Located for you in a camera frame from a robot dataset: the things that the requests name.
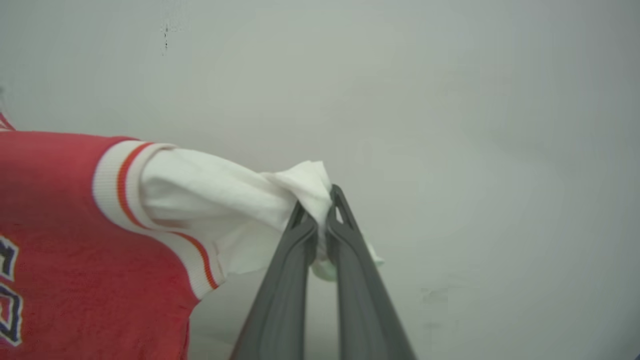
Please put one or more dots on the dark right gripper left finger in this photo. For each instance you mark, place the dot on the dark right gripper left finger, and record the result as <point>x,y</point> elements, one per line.
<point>282,300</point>

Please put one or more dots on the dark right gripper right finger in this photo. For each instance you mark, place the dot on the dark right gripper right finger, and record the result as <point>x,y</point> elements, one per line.
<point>362,305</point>

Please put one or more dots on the red and white basketball jersey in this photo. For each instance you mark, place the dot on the red and white basketball jersey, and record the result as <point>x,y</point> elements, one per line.
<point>60,225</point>

